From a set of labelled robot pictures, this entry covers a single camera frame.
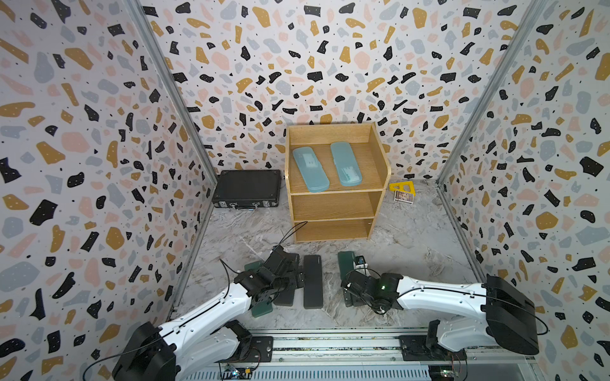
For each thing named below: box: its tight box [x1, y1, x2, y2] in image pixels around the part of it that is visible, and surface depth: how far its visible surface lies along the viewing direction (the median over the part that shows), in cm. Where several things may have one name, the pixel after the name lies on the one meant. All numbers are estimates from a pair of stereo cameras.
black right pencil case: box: [303, 254, 324, 310], surface depth 86 cm
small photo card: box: [393, 190, 414, 205], surface depth 115 cm
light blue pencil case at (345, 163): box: [330, 142, 363, 187], surface depth 82 cm
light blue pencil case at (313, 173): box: [292, 146, 330, 193], surface depth 81 cm
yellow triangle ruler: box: [388, 180, 417, 197], surface depth 122 cm
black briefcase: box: [212, 169, 282, 212], surface depth 112 cm
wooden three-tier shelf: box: [284, 122, 392, 243], surface depth 89 cm
